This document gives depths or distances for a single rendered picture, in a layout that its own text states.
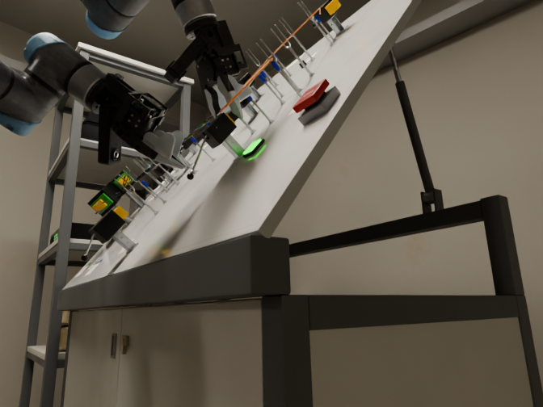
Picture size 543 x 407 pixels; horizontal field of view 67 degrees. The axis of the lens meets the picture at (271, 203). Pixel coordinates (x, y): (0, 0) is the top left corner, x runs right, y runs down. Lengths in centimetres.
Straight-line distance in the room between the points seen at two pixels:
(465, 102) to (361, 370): 215
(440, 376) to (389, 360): 12
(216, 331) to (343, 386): 18
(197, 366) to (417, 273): 194
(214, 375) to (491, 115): 215
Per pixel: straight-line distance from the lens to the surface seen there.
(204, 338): 62
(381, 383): 58
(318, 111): 64
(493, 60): 262
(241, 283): 46
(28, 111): 88
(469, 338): 76
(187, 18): 90
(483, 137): 247
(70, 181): 169
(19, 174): 318
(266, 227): 46
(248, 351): 52
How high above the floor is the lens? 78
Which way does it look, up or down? 15 degrees up
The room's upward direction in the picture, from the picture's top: 1 degrees counter-clockwise
